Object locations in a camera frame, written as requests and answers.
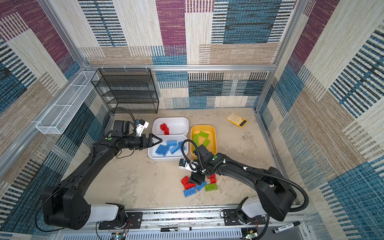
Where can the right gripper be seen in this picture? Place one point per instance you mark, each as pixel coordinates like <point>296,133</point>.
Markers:
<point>197,178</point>

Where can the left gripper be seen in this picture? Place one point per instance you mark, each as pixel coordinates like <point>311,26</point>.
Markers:
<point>150,141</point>

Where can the red square brick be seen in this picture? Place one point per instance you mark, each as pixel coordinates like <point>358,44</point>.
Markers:
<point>185,180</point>

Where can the red long brick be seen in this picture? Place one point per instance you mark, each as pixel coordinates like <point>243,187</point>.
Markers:
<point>189,186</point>

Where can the green diagonal long brick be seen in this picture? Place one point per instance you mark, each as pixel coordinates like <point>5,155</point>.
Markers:
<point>206,143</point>

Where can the green brick top tall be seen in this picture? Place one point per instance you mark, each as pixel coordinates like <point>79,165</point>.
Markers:
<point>203,134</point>

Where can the blue diagonal brick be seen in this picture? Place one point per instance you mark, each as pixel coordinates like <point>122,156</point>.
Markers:
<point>201,186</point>

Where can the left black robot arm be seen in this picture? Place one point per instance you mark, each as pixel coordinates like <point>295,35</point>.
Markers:
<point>64,205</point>

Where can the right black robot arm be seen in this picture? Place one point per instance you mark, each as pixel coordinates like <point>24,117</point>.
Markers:
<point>276,195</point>

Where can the near white plastic bin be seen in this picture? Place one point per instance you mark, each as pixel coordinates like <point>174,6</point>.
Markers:
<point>153,152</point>

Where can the white plastic bin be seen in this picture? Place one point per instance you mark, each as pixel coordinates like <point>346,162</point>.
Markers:
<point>176,125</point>
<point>153,152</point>

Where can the far white plastic bin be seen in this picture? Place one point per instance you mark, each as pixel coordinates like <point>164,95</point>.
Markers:
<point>176,125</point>

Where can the yellow plastic bin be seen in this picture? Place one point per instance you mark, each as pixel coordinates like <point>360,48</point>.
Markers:
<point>212,136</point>

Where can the yellow calculator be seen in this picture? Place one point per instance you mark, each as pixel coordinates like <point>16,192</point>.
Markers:
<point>237,120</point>

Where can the black white marker right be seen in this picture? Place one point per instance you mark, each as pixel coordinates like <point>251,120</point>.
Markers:
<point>286,227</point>

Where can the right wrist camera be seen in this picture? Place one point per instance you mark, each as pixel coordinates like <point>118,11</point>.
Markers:
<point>189,166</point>

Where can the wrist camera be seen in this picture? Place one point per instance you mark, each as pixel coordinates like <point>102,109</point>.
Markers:
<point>141,125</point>
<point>189,166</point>

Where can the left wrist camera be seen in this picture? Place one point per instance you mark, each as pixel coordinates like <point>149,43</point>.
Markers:
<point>141,125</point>

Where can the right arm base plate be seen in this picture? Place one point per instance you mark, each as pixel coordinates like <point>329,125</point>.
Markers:
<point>231,218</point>

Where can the black wire shelf rack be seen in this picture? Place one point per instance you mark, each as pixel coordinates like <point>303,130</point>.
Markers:
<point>132,89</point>

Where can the black marker on rail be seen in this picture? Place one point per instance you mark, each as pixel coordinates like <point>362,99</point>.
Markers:
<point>176,229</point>

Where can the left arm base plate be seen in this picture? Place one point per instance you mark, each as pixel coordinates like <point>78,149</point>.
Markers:
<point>131,220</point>

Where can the white wire mesh basket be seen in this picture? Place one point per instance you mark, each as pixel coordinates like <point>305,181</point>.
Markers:
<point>62,112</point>

